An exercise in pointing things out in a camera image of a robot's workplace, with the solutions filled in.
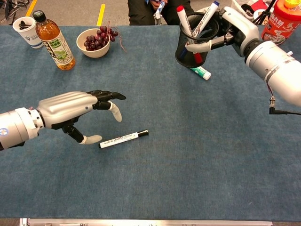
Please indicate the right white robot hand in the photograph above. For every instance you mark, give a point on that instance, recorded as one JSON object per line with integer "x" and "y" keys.
{"x": 244, "y": 30}

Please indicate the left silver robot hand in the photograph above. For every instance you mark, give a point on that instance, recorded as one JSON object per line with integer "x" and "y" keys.
{"x": 68, "y": 106}

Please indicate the blue cap whiteboard marker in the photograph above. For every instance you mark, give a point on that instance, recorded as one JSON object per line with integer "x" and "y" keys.
{"x": 207, "y": 16}

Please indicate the red cap whiteboard marker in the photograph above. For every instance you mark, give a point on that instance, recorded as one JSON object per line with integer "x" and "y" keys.
{"x": 183, "y": 18}

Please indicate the black cap whiteboard marker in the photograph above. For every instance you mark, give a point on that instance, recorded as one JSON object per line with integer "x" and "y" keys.
{"x": 122, "y": 139}

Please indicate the black mesh pen holder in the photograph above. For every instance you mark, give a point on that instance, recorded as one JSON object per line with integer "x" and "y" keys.
{"x": 188, "y": 60}

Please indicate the black tripod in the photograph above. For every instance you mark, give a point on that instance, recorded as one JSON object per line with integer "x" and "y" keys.
{"x": 264, "y": 14}

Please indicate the white plastic basket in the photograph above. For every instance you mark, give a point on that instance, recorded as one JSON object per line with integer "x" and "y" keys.
{"x": 236, "y": 3}

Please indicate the red snack canister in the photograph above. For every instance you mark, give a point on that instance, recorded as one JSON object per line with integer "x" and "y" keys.
{"x": 279, "y": 23}

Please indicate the cream bowl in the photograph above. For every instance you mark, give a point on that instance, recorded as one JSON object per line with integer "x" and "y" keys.
{"x": 94, "y": 53}

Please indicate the white green glue stick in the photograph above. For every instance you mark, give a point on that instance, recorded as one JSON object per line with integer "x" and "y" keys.
{"x": 203, "y": 73}

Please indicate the amber tea bottle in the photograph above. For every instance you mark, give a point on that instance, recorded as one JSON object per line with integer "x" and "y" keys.
{"x": 54, "y": 42}

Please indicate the dark red grape bunch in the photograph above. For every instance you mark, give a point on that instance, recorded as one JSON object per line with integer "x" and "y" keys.
{"x": 96, "y": 42}

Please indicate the white paper cup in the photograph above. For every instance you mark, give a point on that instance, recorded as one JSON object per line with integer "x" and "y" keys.
{"x": 31, "y": 37}

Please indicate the blue white puzzle toy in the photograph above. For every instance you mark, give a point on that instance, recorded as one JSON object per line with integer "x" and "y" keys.
{"x": 161, "y": 8}

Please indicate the metal stool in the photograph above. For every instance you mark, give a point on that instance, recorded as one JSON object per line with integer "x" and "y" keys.
{"x": 158, "y": 20}

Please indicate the dark clips in cup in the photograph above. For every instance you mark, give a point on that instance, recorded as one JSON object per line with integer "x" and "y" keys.
{"x": 23, "y": 24}

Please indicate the yellow floor tape strip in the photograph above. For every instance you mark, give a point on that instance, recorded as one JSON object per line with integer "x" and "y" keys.
{"x": 31, "y": 7}
{"x": 101, "y": 14}

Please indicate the seated person black trousers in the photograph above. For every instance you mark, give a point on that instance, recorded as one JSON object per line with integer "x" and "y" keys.
{"x": 141, "y": 11}

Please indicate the blue felt table cover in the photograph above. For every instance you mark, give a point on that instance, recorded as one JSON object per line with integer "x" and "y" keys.
{"x": 164, "y": 176}

